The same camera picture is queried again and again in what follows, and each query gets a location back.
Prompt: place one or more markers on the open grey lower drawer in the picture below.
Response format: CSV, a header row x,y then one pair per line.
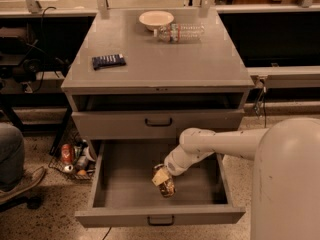
x,y
123,194

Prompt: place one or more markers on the red soda can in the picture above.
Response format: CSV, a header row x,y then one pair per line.
x,y
67,154

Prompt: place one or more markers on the white ceramic bowl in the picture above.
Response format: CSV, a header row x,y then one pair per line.
x,y
154,19

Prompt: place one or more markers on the dark blue snack bar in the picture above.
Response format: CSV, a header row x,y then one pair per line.
x,y
107,61

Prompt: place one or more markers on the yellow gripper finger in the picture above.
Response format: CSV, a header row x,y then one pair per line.
x,y
160,176

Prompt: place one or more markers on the grey shoe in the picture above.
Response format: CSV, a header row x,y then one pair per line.
x,y
28,181

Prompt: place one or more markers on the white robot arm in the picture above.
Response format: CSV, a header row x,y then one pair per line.
x,y
285,203

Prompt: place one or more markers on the grey metal drawer cabinet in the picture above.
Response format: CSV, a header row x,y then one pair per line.
x,y
207,74

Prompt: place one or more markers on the orange patterned drink can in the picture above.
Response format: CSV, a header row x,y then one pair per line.
x,y
167,189

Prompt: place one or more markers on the person's leg in jeans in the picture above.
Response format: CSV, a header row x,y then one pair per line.
x,y
11,157

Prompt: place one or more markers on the clear plastic water bottle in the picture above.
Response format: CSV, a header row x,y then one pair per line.
x,y
179,32

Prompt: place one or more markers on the black wire basket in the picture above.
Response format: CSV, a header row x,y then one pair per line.
x,y
83,166

